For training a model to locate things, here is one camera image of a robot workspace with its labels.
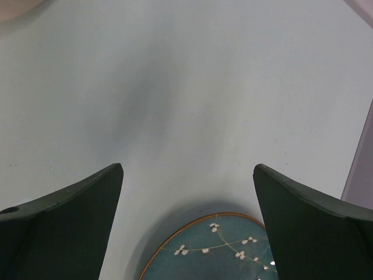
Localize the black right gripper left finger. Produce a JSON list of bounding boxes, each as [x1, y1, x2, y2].
[[1, 163, 124, 279]]

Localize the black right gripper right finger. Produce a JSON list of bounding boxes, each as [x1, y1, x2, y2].
[[253, 164, 372, 279]]

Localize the teal floral ceramic plate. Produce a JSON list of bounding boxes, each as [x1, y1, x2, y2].
[[139, 212, 279, 279]]

